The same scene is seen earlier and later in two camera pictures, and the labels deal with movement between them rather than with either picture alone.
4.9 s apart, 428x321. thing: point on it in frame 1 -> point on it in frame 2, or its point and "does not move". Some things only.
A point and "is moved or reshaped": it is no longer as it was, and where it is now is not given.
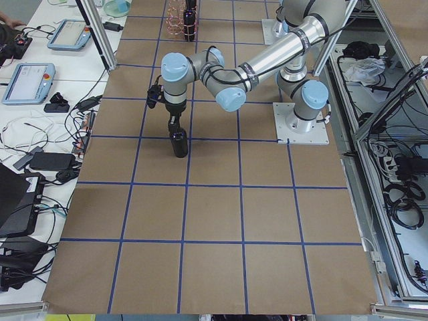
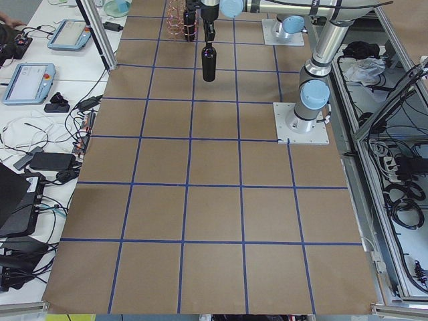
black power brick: (52, 161) does not move
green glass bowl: (117, 8) does not move
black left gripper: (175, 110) -> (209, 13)
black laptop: (21, 194) does not move
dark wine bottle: (180, 142) is moved or reshaped
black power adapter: (113, 27) does not move
